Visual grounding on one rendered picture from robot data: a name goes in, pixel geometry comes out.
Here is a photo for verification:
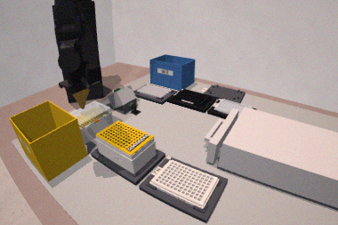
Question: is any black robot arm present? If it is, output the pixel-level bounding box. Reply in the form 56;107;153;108
54;0;102;90

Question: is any yellow open-top bin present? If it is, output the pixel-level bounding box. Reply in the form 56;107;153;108
9;100;88;181

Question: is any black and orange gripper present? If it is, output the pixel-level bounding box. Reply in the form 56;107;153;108
59;79;90;109

